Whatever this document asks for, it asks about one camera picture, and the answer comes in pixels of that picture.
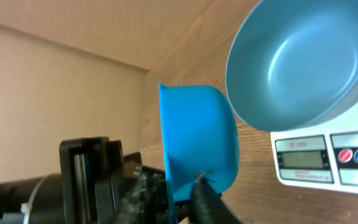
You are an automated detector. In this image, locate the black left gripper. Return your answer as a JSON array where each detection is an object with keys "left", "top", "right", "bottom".
[{"left": 59, "top": 137, "right": 168, "bottom": 224}]

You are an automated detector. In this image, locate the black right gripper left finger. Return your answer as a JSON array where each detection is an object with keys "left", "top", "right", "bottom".
[{"left": 112, "top": 172, "right": 167, "bottom": 224}]

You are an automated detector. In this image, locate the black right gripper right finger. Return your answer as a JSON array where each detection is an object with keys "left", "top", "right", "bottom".
[{"left": 188, "top": 172, "right": 242, "bottom": 224}]

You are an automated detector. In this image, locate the blue plastic measuring scoop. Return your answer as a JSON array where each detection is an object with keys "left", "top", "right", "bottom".
[{"left": 158, "top": 84, "right": 239, "bottom": 223}]

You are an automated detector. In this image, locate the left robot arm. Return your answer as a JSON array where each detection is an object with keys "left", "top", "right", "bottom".
[{"left": 0, "top": 137, "right": 168, "bottom": 223}]

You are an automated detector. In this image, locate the white digital kitchen scale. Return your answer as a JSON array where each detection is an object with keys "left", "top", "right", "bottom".
[{"left": 270, "top": 103, "right": 358, "bottom": 194}]

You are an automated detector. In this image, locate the blue metal bowl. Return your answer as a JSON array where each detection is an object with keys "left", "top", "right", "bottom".
[{"left": 225, "top": 0, "right": 358, "bottom": 132}]

